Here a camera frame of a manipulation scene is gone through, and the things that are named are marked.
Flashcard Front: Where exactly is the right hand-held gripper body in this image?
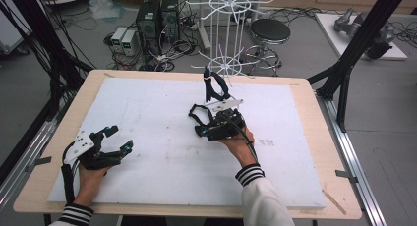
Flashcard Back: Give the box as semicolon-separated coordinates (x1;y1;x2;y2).
206;98;247;141

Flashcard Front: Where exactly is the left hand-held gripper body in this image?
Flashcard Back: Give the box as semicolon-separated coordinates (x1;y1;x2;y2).
62;130;124;171

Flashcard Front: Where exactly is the white wire display rack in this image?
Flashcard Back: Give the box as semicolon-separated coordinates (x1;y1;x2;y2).
186;0;274;106

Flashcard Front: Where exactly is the person's right hand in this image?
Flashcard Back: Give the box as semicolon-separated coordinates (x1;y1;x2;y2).
216;127;259;169

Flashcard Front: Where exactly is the person's left hand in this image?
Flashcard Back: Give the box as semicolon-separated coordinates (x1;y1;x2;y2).
77;165;111;207

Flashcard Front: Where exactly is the metal table clip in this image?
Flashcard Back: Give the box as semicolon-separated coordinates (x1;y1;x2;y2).
24;155;53;173
334;169;359;185

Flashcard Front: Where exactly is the white foam mat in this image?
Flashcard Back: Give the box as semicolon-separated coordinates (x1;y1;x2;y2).
47;77;328;210

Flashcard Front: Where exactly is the grey metal table leg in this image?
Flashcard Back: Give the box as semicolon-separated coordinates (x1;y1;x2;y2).
196;6;212;52

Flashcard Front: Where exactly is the grey bench power supply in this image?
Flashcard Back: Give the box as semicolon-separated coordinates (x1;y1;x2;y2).
121;28;139;57
110;27;128;54

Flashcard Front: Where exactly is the black round stool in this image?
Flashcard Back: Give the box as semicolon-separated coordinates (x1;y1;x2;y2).
244;18;292;77

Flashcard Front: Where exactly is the black computer tower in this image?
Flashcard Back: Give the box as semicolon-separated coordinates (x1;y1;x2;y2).
136;0;163;55
160;0;181;43

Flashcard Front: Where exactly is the clear plastic bag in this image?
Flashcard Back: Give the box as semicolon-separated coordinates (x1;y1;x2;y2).
89;0;126;21

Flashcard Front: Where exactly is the wooden stick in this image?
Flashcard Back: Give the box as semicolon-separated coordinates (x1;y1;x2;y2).
321;189;347;216

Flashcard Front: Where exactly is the white floor platform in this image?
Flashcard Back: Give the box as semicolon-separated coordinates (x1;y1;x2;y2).
314;12;408;61

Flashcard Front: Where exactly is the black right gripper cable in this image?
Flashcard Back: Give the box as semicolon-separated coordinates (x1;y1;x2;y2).
225;116;259;165

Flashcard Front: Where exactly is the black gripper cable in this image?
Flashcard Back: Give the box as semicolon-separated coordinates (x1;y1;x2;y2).
61;142;78;204
225;116;259;165

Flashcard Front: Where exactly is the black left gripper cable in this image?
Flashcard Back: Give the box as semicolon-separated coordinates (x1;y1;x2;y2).
61;142;78;204

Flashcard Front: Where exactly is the aluminium rail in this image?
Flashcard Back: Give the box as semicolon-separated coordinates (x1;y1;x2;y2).
0;101;72;214
314;89;387;226

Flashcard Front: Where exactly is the floor cable tangle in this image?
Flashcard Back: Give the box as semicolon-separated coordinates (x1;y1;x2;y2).
104;32;198;73

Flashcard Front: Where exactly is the black metal frame post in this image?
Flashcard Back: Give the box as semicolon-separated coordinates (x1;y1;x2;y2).
0;0;96;122
307;0;411;133

